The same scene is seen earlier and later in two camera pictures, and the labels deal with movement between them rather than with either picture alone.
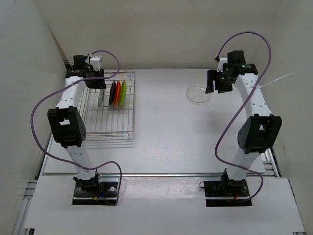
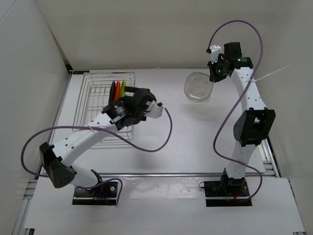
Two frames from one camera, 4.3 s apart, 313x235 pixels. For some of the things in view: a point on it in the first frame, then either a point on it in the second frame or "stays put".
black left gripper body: x=96 y=83 to x=130 y=89
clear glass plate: x=100 y=96 to x=198 y=86
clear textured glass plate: x=196 y=94 stays put
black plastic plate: x=112 y=93 stays put
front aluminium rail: x=162 y=174 stays put
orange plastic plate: x=118 y=93 stays put
